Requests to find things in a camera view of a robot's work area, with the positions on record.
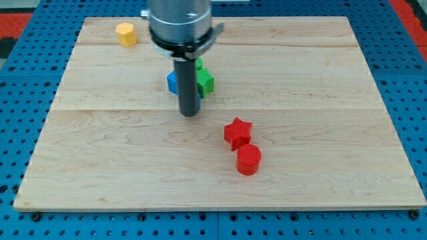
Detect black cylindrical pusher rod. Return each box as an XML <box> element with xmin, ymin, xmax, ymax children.
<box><xmin>174</xmin><ymin>59</ymin><xmax>199</xmax><ymax>117</ymax></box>

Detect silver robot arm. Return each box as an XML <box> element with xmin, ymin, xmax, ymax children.
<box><xmin>140</xmin><ymin>0</ymin><xmax>224</xmax><ymax>117</ymax></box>

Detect blue triangle block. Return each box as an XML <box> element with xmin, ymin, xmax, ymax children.
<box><xmin>166</xmin><ymin>71</ymin><xmax>202</xmax><ymax>110</ymax></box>

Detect green star block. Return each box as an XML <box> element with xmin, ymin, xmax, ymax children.
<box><xmin>197</xmin><ymin>69</ymin><xmax>215</xmax><ymax>98</ymax></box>

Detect red star block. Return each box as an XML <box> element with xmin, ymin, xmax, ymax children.
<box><xmin>224</xmin><ymin>117</ymin><xmax>252</xmax><ymax>151</ymax></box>

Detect small green block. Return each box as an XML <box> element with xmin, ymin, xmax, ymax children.
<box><xmin>196</xmin><ymin>57</ymin><xmax>203</xmax><ymax>71</ymax></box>

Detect yellow hexagon block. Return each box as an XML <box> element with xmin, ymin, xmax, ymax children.
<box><xmin>116</xmin><ymin>23</ymin><xmax>137</xmax><ymax>47</ymax></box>

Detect red cylinder block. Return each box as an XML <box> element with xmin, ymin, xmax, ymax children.
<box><xmin>236</xmin><ymin>144</ymin><xmax>262</xmax><ymax>175</ymax></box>

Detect wooden board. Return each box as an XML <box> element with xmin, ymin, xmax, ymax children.
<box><xmin>14</xmin><ymin>17</ymin><xmax>426</xmax><ymax>212</ymax></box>

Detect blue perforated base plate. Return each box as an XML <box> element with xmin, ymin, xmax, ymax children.
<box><xmin>1</xmin><ymin>1</ymin><xmax>426</xmax><ymax>239</ymax></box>

